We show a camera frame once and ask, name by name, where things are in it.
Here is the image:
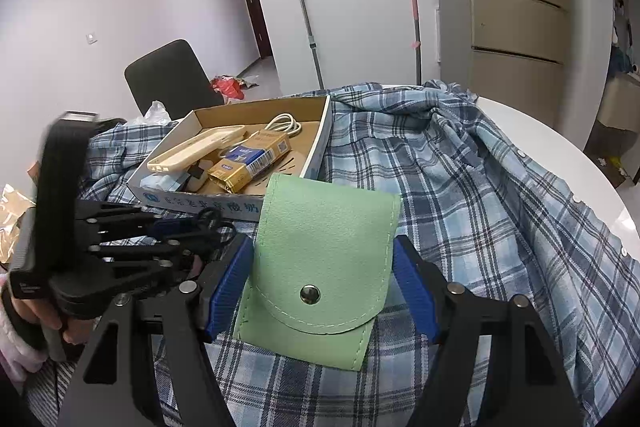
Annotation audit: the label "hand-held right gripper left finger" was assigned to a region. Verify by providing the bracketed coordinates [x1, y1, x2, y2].
[57, 232, 256, 427]

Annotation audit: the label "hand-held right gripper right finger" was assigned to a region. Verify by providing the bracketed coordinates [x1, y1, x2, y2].
[392, 234, 586, 427]

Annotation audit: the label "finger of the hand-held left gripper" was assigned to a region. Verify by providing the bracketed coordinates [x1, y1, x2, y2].
[87, 239, 221, 303]
[75, 201, 198, 240]

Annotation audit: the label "cardboard box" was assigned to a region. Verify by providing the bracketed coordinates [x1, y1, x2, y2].
[127, 94, 332, 224]

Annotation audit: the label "light blue tissue pack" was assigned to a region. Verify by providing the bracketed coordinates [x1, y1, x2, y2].
[140, 172, 193, 192]

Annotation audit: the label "black pink folding scissors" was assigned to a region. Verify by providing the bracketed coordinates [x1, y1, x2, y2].
[192, 207, 238, 253]

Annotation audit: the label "beige phone case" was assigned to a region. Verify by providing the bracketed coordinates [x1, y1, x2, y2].
[146, 124, 247, 172]

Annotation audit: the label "light green snap pouch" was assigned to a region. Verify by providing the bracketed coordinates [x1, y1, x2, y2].
[234, 173, 402, 373]

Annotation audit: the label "yellow blue paper packet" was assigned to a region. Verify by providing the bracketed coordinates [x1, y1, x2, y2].
[207, 130, 292, 195]

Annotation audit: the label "white charging cable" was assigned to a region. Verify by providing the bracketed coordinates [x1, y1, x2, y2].
[263, 113, 303, 138]

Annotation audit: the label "person's left forearm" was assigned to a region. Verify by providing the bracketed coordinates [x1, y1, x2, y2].
[0, 274, 51, 383]

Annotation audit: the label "person's left hand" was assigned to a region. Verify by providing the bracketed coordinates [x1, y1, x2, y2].
[7, 294, 98, 350]

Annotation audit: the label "crumpled brown paper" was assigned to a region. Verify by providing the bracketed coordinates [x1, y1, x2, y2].
[0, 184, 36, 265]

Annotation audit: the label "blue plaid shirt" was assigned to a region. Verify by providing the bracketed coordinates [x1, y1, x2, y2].
[30, 79, 640, 427]

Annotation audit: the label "white plastic bag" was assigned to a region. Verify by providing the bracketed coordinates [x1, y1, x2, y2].
[131, 101, 180, 126]

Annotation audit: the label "black chair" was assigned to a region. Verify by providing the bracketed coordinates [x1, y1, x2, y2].
[124, 39, 223, 118]

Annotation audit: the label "grey striped cloth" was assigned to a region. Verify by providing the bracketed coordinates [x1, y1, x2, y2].
[20, 357, 106, 427]

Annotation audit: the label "red plastic bag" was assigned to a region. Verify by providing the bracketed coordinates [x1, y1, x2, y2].
[209, 75, 261, 100]

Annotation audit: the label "red tipped pole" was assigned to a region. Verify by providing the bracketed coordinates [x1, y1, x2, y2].
[411, 0, 423, 85]

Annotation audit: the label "hanging clothes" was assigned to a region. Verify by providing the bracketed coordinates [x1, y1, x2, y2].
[610, 0, 640, 78]

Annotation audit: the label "grey mop handle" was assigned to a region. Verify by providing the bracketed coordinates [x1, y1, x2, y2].
[287, 0, 326, 90]

